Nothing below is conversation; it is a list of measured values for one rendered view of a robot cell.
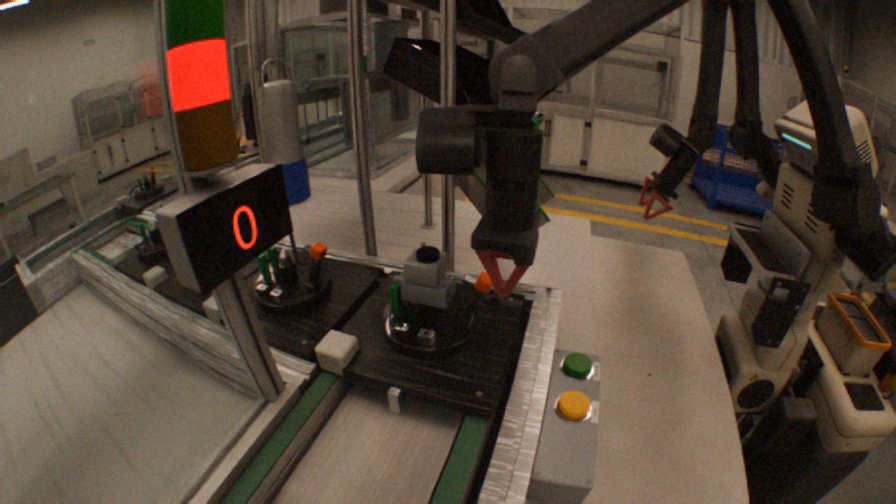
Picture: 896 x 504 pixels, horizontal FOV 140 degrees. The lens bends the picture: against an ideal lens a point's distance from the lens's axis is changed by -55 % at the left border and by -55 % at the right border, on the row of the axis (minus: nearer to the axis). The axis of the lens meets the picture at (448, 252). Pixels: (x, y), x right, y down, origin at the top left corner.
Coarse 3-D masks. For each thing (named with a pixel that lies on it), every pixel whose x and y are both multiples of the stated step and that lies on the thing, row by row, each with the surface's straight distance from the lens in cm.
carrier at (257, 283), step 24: (264, 264) 64; (288, 264) 62; (336, 264) 70; (360, 264) 69; (264, 288) 62; (288, 288) 63; (312, 288) 60; (336, 288) 64; (360, 288) 63; (264, 312) 62; (288, 312) 60; (312, 312) 59; (336, 312) 58; (288, 336) 56; (312, 336) 55; (312, 360) 53
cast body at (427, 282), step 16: (416, 256) 46; (432, 256) 45; (416, 272) 46; (432, 272) 45; (448, 272) 49; (416, 288) 47; (432, 288) 46; (448, 288) 47; (432, 304) 48; (448, 304) 48
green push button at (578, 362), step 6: (570, 354) 51; (576, 354) 52; (582, 354) 52; (564, 360) 50; (570, 360) 50; (576, 360) 51; (582, 360) 51; (588, 360) 51; (564, 366) 50; (570, 366) 50; (576, 366) 50; (582, 366) 50; (588, 366) 50; (570, 372) 50; (576, 372) 49; (582, 372) 50; (588, 372) 50
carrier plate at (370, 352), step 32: (384, 288) 62; (352, 320) 56; (480, 320) 55; (512, 320) 55; (384, 352) 50; (480, 352) 50; (384, 384) 47; (416, 384) 46; (448, 384) 46; (480, 384) 46; (480, 416) 45
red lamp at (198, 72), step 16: (176, 48) 31; (192, 48) 31; (208, 48) 31; (224, 48) 32; (176, 64) 31; (192, 64) 30; (208, 64) 31; (224, 64) 32; (176, 80) 31; (192, 80) 30; (208, 80) 30; (224, 80) 31; (176, 96) 31; (192, 96) 30; (208, 96) 30; (224, 96) 31
